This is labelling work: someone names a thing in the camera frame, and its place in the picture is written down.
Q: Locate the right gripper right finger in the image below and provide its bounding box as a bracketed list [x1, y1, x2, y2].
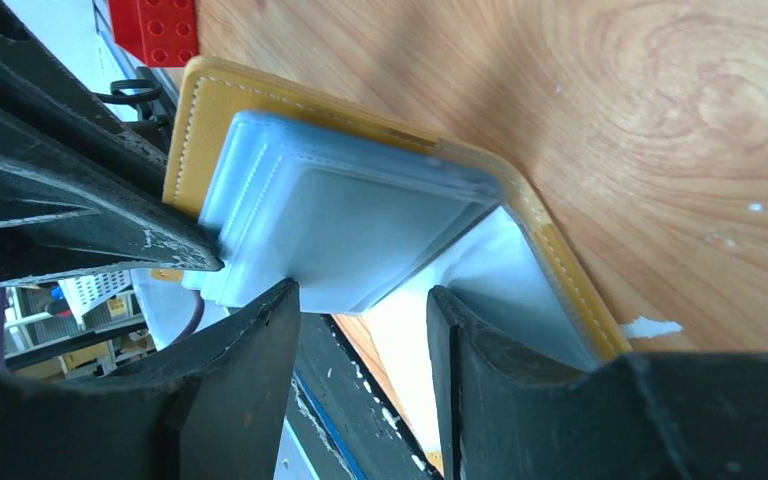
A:
[427, 286, 768, 479]

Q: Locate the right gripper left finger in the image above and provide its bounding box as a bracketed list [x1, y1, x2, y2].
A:
[0, 279, 301, 479]

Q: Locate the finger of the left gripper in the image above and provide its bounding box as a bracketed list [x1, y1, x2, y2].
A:
[0, 145, 223, 285]
[0, 1, 166, 198]

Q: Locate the yellow leather card holder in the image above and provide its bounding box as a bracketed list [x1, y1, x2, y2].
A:
[163, 56, 630, 371]

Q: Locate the red white small block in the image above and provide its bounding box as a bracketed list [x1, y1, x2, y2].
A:
[108, 0, 199, 68]

